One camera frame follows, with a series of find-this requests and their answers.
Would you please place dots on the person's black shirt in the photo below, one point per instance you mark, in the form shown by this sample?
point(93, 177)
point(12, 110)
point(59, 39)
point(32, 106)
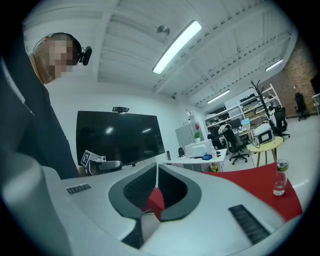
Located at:
point(37, 120)

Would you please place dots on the long ceiling light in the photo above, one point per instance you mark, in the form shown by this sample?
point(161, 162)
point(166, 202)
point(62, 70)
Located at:
point(177, 46)
point(218, 96)
point(274, 65)

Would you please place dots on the black webcam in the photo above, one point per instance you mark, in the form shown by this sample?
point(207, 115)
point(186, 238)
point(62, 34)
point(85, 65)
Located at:
point(120, 109)

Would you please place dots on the large black television screen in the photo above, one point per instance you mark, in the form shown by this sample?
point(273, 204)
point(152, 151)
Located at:
point(117, 137)

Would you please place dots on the open laptop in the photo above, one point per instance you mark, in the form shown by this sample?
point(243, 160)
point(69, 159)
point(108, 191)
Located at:
point(245, 122)

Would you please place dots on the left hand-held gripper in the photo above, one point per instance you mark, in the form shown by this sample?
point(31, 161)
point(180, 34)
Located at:
point(93, 166)

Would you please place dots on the green potted plant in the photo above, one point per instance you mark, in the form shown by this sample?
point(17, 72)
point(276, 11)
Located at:
point(197, 135)

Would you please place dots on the clear plastic cup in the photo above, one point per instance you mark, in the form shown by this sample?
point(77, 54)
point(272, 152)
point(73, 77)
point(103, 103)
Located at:
point(214, 153)

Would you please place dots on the black jar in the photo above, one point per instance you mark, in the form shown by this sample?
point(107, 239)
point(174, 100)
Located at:
point(181, 152)

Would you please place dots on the black upright remote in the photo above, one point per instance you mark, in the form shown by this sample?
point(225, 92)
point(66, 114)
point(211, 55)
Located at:
point(168, 155)

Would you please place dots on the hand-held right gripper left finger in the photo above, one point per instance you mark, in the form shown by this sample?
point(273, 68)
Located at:
point(100, 195)

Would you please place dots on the black office chair white jacket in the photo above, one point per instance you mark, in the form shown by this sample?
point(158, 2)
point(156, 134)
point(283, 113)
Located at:
point(232, 142)

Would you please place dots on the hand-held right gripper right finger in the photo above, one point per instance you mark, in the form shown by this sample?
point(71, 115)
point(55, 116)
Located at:
point(212, 200)

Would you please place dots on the person's left forearm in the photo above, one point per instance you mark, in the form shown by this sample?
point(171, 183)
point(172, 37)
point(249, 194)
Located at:
point(81, 172)

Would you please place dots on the round ceiling dome fixture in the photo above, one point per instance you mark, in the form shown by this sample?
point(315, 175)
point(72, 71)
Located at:
point(163, 30)

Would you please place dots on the white shelving unit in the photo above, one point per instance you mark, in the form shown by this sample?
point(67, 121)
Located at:
point(250, 105)

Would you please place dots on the white microwave oven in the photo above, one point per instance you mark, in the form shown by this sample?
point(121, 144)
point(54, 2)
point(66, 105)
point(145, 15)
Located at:
point(198, 148)

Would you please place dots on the grey cabinet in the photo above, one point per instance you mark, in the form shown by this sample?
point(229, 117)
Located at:
point(183, 136)

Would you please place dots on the white appliance with screen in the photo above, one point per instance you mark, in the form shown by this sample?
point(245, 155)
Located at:
point(262, 133)

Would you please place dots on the white desk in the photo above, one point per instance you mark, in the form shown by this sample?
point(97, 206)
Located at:
point(192, 161)

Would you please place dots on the black head-worn camera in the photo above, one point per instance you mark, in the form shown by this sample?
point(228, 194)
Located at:
point(85, 56)

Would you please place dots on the red cloth-covered table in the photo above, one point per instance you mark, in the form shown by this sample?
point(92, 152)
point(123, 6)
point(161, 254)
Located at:
point(255, 180)

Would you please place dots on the person's head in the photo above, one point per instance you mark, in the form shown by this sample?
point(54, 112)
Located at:
point(53, 60)

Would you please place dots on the blue box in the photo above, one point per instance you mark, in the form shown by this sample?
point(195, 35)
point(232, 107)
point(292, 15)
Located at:
point(207, 157)

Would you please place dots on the black computer monitor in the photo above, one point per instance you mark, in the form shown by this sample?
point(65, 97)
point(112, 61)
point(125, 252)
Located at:
point(235, 123)

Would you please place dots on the round wooden side table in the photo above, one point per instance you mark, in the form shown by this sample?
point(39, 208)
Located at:
point(267, 145)

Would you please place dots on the black coat rack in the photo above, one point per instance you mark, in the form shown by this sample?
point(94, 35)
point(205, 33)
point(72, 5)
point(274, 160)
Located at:
point(261, 97)

